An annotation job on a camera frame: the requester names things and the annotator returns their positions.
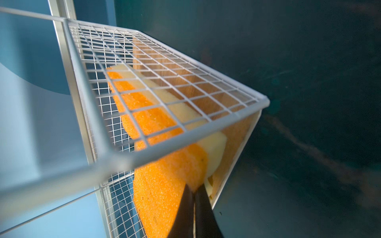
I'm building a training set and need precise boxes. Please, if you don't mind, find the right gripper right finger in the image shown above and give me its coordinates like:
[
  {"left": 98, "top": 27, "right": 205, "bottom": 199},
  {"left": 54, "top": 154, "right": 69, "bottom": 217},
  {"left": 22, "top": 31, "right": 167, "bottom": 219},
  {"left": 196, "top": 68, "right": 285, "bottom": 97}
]
[{"left": 194, "top": 184, "right": 224, "bottom": 238}]

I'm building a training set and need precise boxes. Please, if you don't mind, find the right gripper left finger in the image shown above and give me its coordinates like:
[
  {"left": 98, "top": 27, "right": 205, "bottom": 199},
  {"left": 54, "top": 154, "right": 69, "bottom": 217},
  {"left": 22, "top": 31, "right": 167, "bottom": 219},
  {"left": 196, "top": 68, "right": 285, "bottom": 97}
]
[{"left": 167, "top": 185, "right": 194, "bottom": 238}]

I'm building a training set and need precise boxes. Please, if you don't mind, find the orange sponge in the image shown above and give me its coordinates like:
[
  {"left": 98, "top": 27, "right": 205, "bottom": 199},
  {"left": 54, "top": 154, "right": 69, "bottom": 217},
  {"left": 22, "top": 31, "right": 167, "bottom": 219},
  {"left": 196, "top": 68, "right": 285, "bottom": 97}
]
[
  {"left": 107, "top": 64, "right": 207, "bottom": 135},
  {"left": 133, "top": 132, "right": 227, "bottom": 238}
]

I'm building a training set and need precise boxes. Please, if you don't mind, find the white wire wooden shelf rack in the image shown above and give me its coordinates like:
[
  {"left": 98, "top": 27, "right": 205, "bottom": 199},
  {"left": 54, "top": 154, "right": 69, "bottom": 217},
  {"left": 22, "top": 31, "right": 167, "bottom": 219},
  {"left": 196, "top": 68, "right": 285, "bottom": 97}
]
[{"left": 1, "top": 7, "right": 270, "bottom": 238}]

